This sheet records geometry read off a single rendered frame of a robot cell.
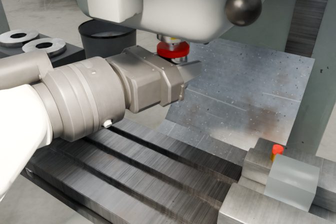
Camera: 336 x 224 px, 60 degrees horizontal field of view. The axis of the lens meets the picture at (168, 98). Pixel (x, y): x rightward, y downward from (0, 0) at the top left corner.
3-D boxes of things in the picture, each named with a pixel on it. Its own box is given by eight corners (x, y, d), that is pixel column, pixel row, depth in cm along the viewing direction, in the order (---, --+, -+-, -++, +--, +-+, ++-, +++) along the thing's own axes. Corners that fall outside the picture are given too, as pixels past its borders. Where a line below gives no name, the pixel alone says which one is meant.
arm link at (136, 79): (186, 57, 35) (96, 88, 29) (183, 121, 40) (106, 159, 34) (130, 29, 43) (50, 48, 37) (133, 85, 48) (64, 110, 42)
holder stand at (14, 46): (57, 140, 67) (35, 62, 56) (5, 108, 78) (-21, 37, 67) (96, 115, 76) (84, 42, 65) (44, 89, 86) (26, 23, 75)
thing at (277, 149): (279, 164, 46) (282, 152, 45) (269, 160, 47) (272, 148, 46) (281, 157, 47) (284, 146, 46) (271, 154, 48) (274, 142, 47)
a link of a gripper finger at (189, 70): (197, 75, 44) (165, 88, 41) (199, 56, 42) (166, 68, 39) (205, 79, 43) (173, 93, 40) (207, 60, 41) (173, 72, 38)
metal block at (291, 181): (303, 222, 40) (315, 194, 37) (260, 204, 43) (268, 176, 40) (309, 195, 44) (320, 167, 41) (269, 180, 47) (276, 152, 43)
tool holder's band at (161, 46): (190, 58, 40) (191, 51, 39) (156, 58, 40) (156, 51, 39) (187, 44, 44) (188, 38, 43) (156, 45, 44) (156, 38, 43)
